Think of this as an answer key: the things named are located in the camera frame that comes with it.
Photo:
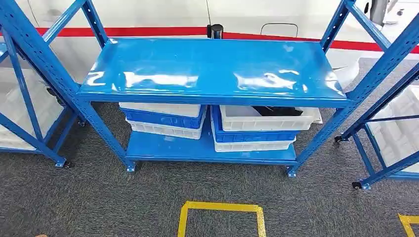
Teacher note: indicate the wide blue metal shelf rack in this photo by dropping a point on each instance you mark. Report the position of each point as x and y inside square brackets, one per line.
[209, 65]

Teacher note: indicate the blue plastic crate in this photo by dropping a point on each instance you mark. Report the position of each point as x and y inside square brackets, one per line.
[163, 120]
[255, 136]

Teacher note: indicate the black item in crate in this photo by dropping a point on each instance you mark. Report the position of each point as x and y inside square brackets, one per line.
[278, 111]

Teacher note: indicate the yellow floor tape square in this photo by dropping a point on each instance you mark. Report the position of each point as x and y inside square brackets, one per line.
[222, 206]
[406, 218]

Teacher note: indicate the grey machine base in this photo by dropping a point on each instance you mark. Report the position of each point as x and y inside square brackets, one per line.
[379, 11]

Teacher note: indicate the black post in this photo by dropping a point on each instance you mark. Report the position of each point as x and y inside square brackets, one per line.
[215, 31]

